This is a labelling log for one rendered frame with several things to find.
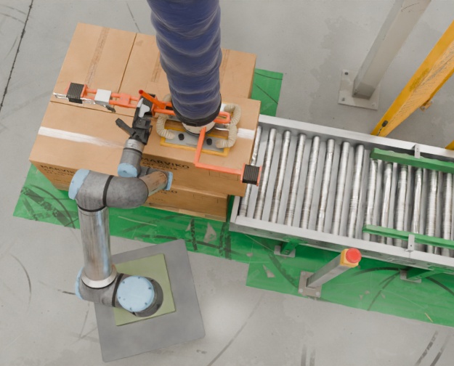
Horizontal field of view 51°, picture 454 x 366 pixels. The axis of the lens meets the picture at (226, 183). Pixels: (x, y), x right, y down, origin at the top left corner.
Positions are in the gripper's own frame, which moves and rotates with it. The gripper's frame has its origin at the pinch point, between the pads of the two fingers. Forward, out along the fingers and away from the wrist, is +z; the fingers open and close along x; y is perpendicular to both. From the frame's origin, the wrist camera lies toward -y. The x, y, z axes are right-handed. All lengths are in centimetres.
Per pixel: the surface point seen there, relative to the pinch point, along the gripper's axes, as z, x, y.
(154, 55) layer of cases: 63, -59, -17
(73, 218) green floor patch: -41, -112, -55
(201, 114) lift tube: -9.2, 19.8, 31.9
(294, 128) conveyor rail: 28, -55, 79
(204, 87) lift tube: -7, 40, 33
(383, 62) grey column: 92, -65, 130
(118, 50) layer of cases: 62, -59, -40
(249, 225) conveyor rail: -36, -52, 63
